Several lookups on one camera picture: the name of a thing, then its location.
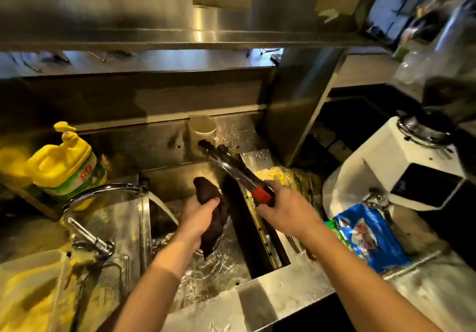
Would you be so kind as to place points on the chrome sink faucet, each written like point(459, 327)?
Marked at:
point(93, 212)

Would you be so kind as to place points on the person's right hand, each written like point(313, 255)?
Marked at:
point(288, 209)

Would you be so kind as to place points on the blue plastic packet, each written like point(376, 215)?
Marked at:
point(370, 237)

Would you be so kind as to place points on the person's left hand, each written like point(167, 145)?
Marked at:
point(193, 219)

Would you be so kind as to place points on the person's left forearm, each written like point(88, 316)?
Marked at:
point(156, 287)

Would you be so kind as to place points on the metal tongs with red clip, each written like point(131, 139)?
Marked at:
point(232, 171)

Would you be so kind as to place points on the yellow sponge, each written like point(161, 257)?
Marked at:
point(277, 177)

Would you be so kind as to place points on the stainless steel sink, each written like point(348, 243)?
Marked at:
point(208, 238)

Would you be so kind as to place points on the person's right forearm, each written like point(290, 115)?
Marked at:
point(357, 279)

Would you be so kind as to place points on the dark brown cloth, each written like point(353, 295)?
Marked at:
point(212, 209)

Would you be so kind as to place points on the yellow detergent jug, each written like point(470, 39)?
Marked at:
point(65, 168)

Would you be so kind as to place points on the yellow cloth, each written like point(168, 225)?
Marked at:
point(33, 294)

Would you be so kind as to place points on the stainless steel overhead shelf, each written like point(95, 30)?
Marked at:
point(178, 11)

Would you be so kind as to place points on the white coffee grinder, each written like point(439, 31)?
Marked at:
point(401, 171)

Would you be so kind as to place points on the person's right thumb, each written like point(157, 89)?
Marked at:
point(268, 213)

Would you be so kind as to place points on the person's left thumb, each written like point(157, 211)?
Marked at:
point(210, 205)

